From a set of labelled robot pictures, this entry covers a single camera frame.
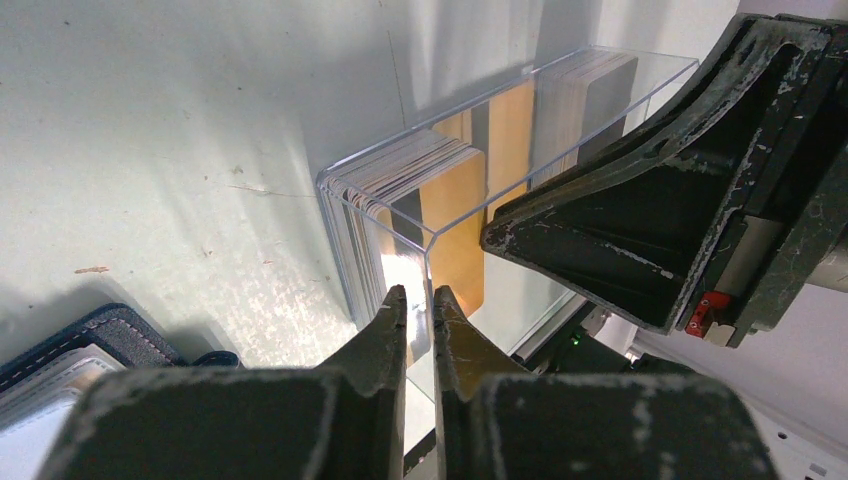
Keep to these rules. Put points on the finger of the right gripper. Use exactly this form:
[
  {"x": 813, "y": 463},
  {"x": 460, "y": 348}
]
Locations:
[
  {"x": 704, "y": 99},
  {"x": 632, "y": 247}
]

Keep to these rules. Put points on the clear plastic card tray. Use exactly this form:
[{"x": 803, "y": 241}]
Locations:
[{"x": 522, "y": 308}]

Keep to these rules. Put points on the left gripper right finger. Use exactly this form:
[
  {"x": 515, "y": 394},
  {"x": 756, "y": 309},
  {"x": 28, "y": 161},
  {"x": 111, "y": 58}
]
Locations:
[{"x": 496, "y": 420}]

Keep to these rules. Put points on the orange card stack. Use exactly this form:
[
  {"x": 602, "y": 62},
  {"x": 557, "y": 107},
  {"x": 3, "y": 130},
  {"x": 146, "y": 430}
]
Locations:
[{"x": 408, "y": 212}]

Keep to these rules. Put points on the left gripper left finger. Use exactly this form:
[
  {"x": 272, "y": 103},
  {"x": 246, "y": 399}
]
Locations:
[{"x": 342, "y": 419}]

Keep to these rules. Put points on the blue card holder wallet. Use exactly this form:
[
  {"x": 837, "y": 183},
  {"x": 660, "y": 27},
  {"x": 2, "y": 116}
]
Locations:
[{"x": 40, "y": 387}]

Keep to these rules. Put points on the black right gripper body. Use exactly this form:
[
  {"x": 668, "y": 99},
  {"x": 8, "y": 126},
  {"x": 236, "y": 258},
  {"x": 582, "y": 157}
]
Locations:
[{"x": 786, "y": 208}]

